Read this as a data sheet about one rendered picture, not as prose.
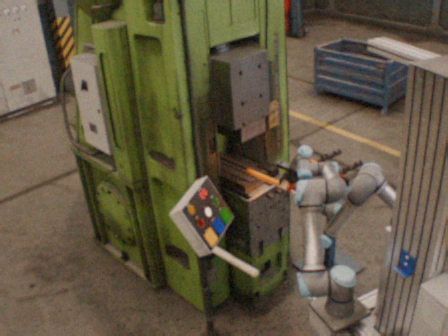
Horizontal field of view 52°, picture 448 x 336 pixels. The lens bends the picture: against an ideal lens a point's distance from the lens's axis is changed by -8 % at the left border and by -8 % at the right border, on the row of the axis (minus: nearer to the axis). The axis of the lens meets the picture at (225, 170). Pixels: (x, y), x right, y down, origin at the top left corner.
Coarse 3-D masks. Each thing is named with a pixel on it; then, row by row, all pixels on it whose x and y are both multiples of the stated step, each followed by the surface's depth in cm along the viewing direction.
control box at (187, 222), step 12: (204, 180) 261; (192, 192) 252; (216, 192) 266; (180, 204) 246; (192, 204) 247; (204, 204) 254; (180, 216) 240; (192, 216) 243; (204, 216) 251; (216, 216) 259; (180, 228) 244; (192, 228) 241; (204, 228) 248; (192, 240) 245; (204, 240) 244; (204, 252) 246
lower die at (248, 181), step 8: (232, 160) 321; (240, 160) 320; (224, 168) 313; (232, 168) 312; (248, 168) 309; (256, 168) 310; (224, 176) 306; (232, 176) 305; (240, 176) 303; (248, 176) 302; (256, 176) 299; (232, 184) 303; (240, 184) 297; (248, 184) 297; (256, 184) 302; (248, 192) 299
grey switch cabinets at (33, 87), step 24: (0, 0) 627; (24, 0) 650; (0, 24) 640; (24, 24) 662; (0, 48) 651; (24, 48) 675; (0, 72) 663; (24, 72) 688; (48, 72) 714; (0, 96) 676; (24, 96) 700; (48, 96) 728; (0, 120) 692
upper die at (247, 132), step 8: (256, 120) 283; (264, 120) 288; (224, 128) 287; (240, 128) 276; (248, 128) 280; (256, 128) 285; (264, 128) 290; (232, 136) 284; (240, 136) 279; (248, 136) 282
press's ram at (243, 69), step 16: (240, 48) 276; (256, 48) 274; (224, 64) 256; (240, 64) 259; (256, 64) 268; (224, 80) 262; (240, 80) 263; (256, 80) 272; (224, 96) 267; (240, 96) 267; (256, 96) 276; (224, 112) 273; (240, 112) 271; (256, 112) 281
